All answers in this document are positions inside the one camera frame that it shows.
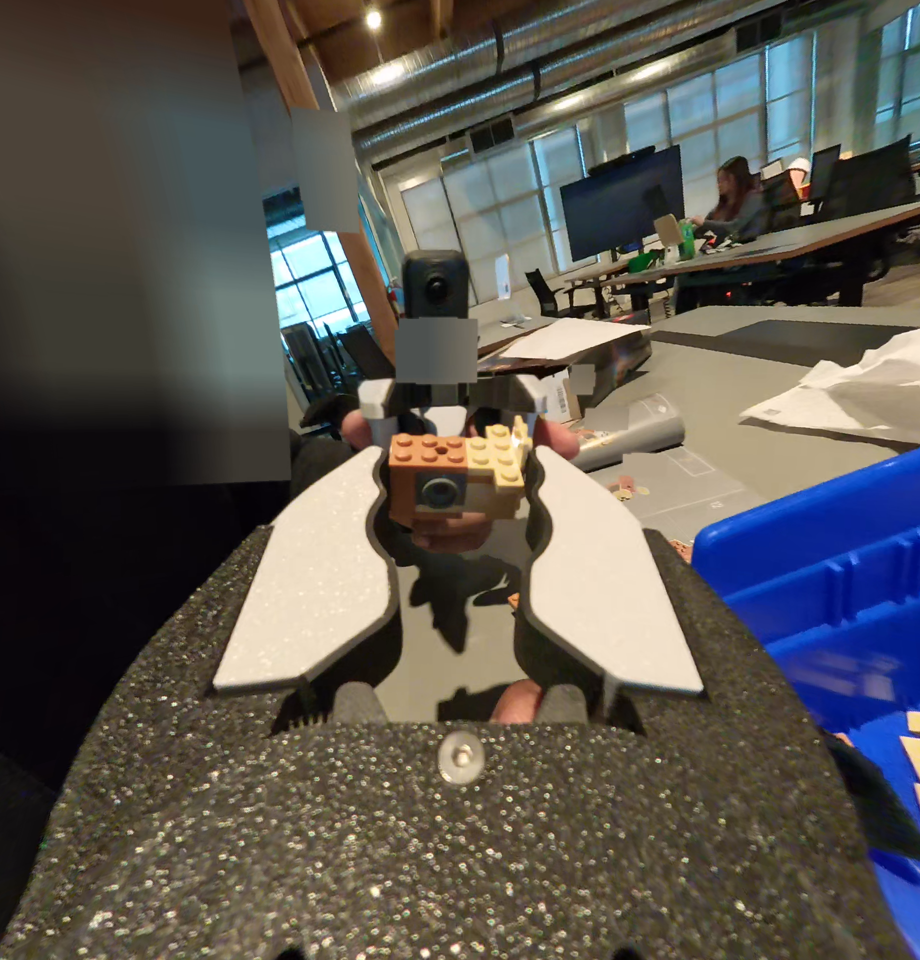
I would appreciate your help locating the person's right hand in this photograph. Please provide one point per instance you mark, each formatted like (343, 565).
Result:
(518, 703)

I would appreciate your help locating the black desk mat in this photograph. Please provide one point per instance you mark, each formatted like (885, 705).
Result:
(812, 343)

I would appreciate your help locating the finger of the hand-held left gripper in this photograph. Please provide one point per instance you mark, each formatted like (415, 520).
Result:
(533, 409)
(377, 409)

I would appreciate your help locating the flat cardboard box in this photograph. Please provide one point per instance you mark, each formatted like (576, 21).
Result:
(617, 352)

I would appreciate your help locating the grey desk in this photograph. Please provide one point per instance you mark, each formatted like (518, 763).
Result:
(700, 375)

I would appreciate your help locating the black office chair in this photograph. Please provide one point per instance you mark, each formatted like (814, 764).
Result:
(546, 292)

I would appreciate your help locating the orange toy brick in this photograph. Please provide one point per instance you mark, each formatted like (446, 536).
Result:
(430, 480)

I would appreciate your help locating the white paper sheet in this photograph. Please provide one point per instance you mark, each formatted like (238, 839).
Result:
(557, 339)

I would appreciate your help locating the tan toy brick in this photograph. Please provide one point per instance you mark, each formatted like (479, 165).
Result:
(497, 472)

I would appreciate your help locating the green bottle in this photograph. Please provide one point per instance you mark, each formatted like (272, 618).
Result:
(686, 240)

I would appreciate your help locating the blue storage bin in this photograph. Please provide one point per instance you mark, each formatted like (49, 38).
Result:
(805, 562)

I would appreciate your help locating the small labelled cardboard box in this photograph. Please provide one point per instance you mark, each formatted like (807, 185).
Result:
(559, 394)

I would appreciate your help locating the white crumpled bag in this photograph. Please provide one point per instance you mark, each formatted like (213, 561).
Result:
(865, 397)

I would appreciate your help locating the long office table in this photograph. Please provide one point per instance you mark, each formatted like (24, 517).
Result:
(805, 244)

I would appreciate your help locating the grey plastic bag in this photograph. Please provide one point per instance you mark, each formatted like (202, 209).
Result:
(640, 431)

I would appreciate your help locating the large dark monitor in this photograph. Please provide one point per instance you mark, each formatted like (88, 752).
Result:
(621, 206)

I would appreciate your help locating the silver ventilation duct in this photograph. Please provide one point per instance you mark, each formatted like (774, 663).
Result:
(550, 45)

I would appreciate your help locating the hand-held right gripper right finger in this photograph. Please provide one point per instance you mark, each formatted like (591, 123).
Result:
(610, 585)

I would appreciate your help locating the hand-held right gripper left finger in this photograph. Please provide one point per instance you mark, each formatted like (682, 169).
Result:
(310, 585)

